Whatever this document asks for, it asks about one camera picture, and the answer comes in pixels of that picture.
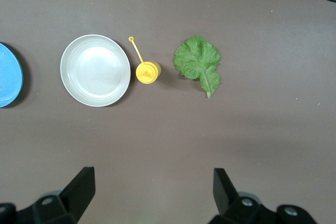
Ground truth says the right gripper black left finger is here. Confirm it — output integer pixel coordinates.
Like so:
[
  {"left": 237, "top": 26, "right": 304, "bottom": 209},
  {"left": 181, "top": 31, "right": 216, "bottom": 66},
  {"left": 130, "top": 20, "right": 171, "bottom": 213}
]
[{"left": 0, "top": 166, "right": 96, "bottom": 224}]

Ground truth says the yellow squeeze bottle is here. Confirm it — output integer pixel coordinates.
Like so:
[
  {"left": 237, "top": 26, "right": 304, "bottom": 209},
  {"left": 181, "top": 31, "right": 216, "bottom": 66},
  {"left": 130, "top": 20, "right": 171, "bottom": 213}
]
[{"left": 128, "top": 36, "right": 162, "bottom": 85}]

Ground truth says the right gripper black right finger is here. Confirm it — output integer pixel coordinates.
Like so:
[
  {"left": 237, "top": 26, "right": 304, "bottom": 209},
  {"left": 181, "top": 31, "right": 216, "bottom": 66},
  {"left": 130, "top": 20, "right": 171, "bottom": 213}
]
[{"left": 208, "top": 168, "right": 319, "bottom": 224}]

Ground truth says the beige plate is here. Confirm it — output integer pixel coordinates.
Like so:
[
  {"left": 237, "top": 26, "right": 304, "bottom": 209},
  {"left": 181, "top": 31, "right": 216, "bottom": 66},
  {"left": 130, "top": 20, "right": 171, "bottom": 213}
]
[{"left": 60, "top": 34, "right": 131, "bottom": 108}]

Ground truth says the blue plate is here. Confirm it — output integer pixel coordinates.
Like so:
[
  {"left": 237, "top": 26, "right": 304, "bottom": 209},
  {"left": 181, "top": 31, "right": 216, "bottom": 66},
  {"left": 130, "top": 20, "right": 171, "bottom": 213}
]
[{"left": 0, "top": 41, "right": 24, "bottom": 109}]

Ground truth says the green lettuce leaf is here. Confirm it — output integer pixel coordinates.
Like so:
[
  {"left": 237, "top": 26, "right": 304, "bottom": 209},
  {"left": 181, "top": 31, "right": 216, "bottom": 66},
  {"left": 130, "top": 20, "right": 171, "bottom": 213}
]
[{"left": 173, "top": 35, "right": 222, "bottom": 99}]

